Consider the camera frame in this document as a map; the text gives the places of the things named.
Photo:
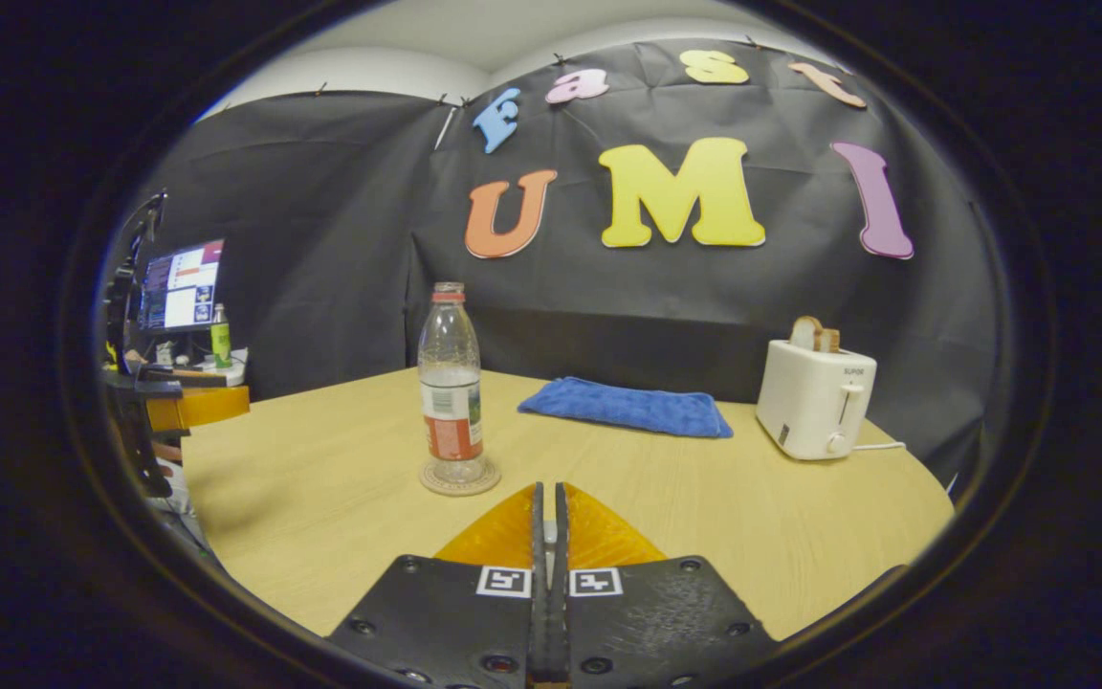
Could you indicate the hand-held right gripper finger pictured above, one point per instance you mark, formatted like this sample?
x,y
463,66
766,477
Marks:
x,y
561,536
539,536

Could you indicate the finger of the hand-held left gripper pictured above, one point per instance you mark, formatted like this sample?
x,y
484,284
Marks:
x,y
207,407

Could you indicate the round brown coaster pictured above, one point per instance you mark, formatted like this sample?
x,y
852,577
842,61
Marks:
x,y
486,481

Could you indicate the clear plastic water bottle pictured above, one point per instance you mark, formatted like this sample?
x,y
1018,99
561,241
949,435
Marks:
x,y
451,383

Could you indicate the green bottle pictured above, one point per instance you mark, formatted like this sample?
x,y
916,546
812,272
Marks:
x,y
221,344

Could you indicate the white desk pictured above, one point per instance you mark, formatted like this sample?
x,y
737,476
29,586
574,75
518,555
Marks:
x,y
237,369

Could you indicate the person's light grey clothing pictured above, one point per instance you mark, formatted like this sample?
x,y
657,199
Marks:
x,y
183,507

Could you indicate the computer monitor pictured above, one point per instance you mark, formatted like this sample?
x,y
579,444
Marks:
x,y
183,287

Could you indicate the blue folded towel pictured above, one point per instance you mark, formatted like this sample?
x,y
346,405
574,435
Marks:
x,y
628,407

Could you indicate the black backdrop cloth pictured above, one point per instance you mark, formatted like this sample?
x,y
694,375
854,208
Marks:
x,y
666,306

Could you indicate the white toaster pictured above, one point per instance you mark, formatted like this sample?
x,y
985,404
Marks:
x,y
814,402

